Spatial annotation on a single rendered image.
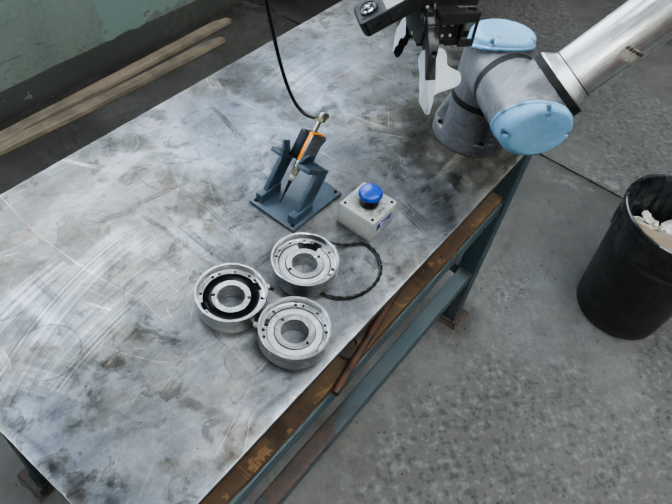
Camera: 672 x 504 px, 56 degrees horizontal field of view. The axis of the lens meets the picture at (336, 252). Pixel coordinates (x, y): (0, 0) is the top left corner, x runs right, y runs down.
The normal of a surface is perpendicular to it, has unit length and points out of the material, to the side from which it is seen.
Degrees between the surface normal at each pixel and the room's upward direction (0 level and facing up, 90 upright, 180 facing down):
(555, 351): 0
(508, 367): 0
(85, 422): 0
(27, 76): 90
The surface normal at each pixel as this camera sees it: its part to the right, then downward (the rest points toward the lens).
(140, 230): 0.11, -0.63
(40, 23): 0.78, 0.53
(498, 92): -0.81, -0.22
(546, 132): 0.10, 0.83
